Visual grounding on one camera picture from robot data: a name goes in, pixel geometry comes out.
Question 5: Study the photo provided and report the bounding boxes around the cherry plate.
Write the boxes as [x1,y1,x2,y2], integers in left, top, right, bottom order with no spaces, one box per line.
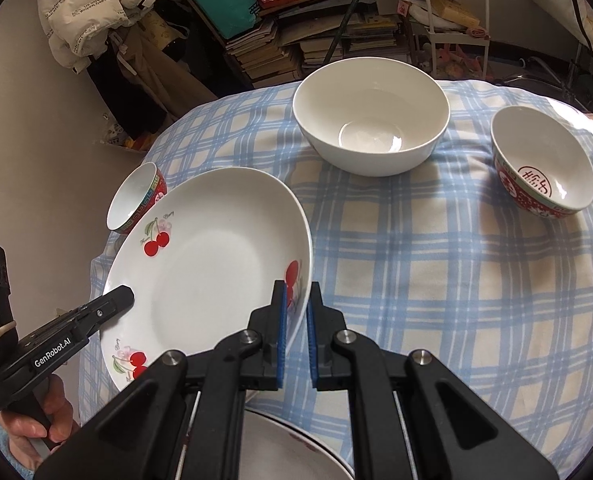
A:
[239,408,354,480]
[100,167,313,389]

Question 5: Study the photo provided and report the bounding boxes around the red bowl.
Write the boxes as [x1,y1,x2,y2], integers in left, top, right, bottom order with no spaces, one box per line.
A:
[490,105,593,219]
[106,162,168,234]

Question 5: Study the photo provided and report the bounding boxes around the large white bowl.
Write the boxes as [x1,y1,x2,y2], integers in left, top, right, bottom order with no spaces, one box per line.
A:
[292,56,450,178]

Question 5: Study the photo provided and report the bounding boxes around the person's left hand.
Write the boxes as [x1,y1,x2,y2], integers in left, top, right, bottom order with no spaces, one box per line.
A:
[0,374,80,470]

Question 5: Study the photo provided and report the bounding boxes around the blue plaid cloth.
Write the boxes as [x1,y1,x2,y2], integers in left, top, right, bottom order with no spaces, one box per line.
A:
[148,81,593,477]

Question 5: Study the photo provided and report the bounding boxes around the brown coat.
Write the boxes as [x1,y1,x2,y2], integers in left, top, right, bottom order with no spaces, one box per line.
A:
[109,11,216,124]

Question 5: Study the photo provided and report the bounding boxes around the stack of books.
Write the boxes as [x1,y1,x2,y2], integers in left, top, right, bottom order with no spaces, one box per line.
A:
[226,21,303,89]

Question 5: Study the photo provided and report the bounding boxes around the black reaching pole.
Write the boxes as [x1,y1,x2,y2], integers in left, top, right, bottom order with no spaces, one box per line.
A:
[322,0,360,65]

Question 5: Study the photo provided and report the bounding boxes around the wooden shelf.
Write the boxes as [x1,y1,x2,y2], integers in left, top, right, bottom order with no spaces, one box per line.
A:
[184,0,377,96]

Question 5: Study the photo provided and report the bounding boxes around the white utility cart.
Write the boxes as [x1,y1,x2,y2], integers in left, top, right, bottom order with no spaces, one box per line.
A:
[424,0,490,79]

